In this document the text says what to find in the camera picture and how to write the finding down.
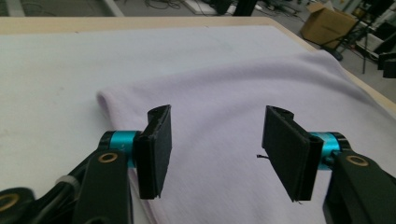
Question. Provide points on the small open cardboard box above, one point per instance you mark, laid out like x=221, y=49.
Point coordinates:
x=327, y=28

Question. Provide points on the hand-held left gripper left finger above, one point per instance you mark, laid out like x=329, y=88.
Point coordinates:
x=154, y=155

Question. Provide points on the black tripod stand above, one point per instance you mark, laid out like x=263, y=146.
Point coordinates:
x=336, y=54

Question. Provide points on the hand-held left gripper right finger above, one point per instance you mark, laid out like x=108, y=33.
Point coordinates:
x=289, y=155

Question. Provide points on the white foam board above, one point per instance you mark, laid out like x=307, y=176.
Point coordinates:
x=199, y=6

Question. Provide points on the purple printed towel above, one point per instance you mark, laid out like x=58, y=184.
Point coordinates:
x=218, y=93

